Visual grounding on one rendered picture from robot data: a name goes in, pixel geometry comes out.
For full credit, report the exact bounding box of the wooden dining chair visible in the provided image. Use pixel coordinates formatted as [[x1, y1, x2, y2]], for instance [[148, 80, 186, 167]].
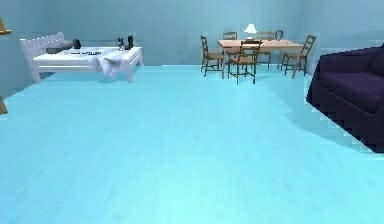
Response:
[[227, 40, 263, 86], [200, 34, 225, 78], [222, 31, 239, 56], [280, 34, 317, 77]]

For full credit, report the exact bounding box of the black upright object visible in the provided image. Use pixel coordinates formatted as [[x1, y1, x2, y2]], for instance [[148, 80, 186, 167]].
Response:
[[124, 34, 135, 51]]

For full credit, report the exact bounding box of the white cloth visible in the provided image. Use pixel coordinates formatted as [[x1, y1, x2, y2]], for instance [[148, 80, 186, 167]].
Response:
[[96, 53, 128, 78]]

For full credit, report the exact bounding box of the white table lamp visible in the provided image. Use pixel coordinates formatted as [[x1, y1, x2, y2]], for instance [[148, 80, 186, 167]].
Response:
[[243, 23, 258, 41]]

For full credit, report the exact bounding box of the light wooden dining table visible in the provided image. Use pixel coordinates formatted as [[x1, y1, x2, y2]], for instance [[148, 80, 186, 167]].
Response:
[[217, 38, 304, 80]]

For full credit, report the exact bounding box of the grey cushion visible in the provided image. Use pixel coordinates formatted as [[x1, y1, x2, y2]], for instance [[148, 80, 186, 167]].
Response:
[[45, 41, 74, 55]]

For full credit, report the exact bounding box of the dark purple sofa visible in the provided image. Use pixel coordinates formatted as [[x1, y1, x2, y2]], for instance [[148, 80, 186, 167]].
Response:
[[305, 43, 384, 154]]

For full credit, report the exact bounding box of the white slatted bench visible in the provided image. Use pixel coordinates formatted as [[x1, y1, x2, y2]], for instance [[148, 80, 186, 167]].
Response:
[[19, 31, 73, 84]]

